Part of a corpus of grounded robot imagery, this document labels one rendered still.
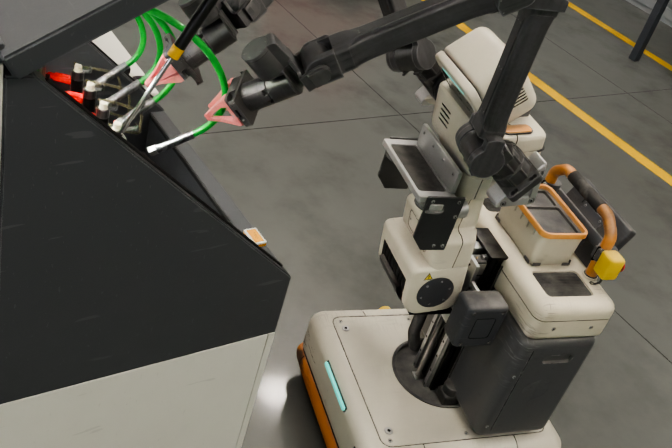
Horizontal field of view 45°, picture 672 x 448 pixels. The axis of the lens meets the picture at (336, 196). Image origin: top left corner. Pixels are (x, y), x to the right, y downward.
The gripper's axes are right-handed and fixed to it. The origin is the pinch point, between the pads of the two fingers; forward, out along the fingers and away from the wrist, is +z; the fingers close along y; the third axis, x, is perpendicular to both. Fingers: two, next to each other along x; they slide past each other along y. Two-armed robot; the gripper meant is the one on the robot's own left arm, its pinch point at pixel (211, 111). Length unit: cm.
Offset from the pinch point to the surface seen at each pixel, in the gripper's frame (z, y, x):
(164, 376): 25, 35, 33
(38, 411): 37, 50, 18
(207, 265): 3.9, 25.7, 15.6
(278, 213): 91, -115, 122
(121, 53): 51, -54, 3
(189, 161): 25.9, -16.0, 19.3
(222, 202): 16.1, -3.8, 24.6
